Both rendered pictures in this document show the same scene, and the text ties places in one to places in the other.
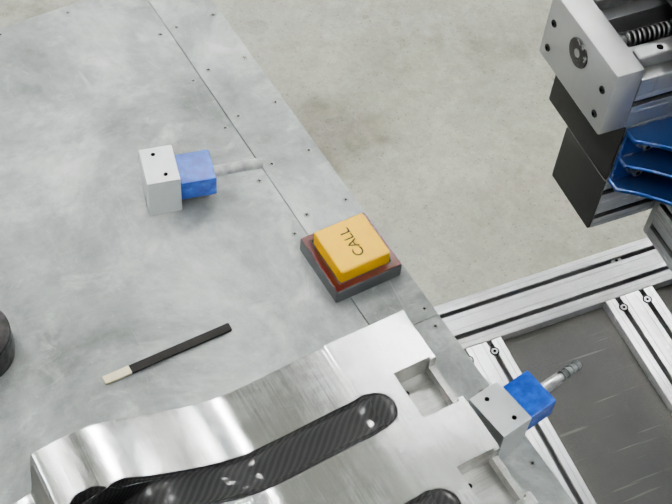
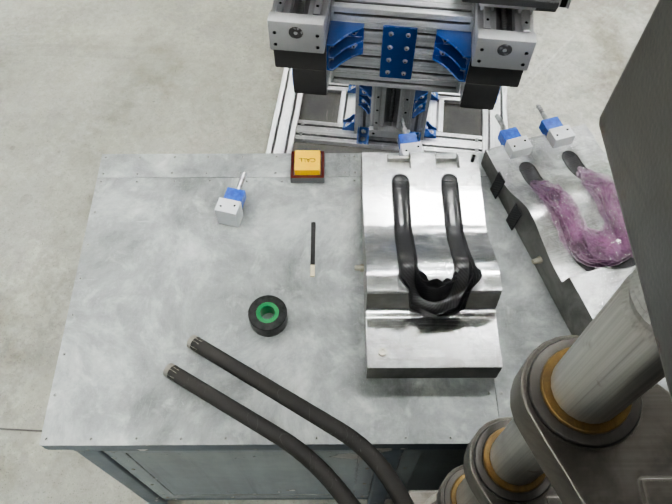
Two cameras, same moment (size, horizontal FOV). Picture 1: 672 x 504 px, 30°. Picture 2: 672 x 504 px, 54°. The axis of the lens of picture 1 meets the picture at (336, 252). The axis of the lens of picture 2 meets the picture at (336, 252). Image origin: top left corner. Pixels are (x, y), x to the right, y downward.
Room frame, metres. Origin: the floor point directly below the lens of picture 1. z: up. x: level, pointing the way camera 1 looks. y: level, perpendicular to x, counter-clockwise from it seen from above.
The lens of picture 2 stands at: (0.19, 0.75, 2.07)
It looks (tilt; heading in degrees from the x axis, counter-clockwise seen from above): 60 degrees down; 304
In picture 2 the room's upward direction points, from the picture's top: straight up
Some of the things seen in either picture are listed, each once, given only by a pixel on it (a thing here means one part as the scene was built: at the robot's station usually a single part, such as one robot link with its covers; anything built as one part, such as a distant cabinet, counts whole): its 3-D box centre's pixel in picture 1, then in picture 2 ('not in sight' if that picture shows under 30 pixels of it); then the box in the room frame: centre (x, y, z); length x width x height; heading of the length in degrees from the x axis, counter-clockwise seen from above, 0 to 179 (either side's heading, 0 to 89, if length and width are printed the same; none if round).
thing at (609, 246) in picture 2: not in sight; (589, 209); (0.19, -0.21, 0.90); 0.26 x 0.18 x 0.08; 142
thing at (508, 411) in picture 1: (531, 396); (407, 140); (0.63, -0.21, 0.83); 0.13 x 0.05 x 0.05; 132
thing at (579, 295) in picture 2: not in sight; (586, 221); (0.18, -0.21, 0.86); 0.50 x 0.26 x 0.11; 142
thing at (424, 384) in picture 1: (426, 395); (398, 165); (0.59, -0.10, 0.87); 0.05 x 0.05 x 0.04; 34
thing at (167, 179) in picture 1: (203, 172); (235, 195); (0.87, 0.15, 0.83); 0.13 x 0.05 x 0.05; 110
